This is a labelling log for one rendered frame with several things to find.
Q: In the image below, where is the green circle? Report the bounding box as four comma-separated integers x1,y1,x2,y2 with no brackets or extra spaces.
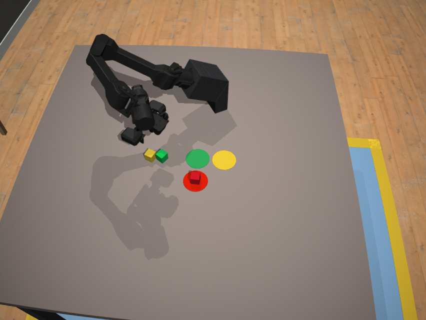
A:
186,149,210,169

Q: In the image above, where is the red cube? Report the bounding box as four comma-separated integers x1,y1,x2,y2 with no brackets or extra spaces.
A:
190,171,201,185

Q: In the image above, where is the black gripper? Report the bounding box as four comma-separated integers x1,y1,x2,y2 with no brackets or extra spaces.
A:
121,100,166,146

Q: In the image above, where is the yellow cube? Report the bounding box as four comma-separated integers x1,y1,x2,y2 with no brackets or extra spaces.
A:
144,149,156,163

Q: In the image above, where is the yellow circle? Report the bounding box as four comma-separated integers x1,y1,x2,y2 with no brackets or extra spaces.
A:
212,150,236,170

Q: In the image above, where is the red circle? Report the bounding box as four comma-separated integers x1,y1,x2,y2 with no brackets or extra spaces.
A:
183,170,208,192

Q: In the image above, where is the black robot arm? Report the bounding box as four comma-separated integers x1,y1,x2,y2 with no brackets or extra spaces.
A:
86,34,195,135

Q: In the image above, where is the green cube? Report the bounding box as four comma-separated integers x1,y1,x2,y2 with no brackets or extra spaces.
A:
155,149,168,164

